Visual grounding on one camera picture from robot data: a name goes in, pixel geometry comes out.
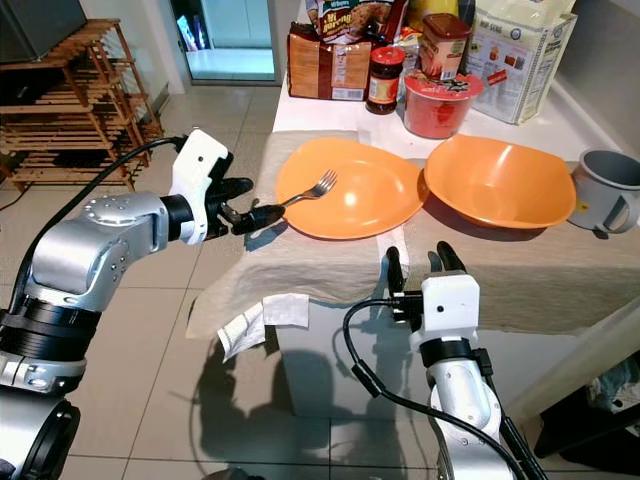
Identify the silver metal fork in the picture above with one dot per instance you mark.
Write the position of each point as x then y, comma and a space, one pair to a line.
312, 189

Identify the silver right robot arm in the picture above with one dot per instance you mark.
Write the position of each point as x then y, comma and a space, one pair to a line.
465, 400

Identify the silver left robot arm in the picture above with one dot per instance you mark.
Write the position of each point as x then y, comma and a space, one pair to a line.
82, 262

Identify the beige table cloth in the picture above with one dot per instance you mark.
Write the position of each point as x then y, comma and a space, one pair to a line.
320, 268

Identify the orange flat plate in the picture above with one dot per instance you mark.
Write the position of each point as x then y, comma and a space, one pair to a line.
360, 195

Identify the white table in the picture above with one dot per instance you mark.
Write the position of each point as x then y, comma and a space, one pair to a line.
360, 380

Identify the white paper napkin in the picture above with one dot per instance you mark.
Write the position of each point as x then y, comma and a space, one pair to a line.
280, 312

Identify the orange deep bowl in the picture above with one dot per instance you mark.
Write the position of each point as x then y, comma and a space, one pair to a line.
500, 180

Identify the wooden slatted shelf rack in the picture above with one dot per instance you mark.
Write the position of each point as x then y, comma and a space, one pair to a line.
100, 110

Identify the glass door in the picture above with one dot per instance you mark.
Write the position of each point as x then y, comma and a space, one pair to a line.
230, 40

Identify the red instant noodle cup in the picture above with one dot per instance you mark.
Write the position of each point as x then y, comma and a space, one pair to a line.
438, 108

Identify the brown food package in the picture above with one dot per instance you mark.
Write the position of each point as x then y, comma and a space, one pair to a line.
325, 68

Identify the grey mug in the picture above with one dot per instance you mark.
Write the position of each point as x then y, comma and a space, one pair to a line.
605, 190

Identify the red sauce jar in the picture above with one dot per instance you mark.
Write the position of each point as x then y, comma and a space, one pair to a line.
385, 85

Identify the brown tin can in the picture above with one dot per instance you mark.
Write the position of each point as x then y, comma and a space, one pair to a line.
444, 45

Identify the black television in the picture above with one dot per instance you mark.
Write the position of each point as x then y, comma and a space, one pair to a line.
40, 25

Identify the yellow packet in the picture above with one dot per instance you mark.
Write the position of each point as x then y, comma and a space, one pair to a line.
440, 8

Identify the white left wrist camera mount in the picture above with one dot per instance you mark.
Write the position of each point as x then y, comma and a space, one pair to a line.
196, 165

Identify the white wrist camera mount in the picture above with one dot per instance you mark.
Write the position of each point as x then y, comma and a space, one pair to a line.
196, 165
452, 305

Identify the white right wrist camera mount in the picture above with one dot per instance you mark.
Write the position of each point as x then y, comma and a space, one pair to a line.
452, 305

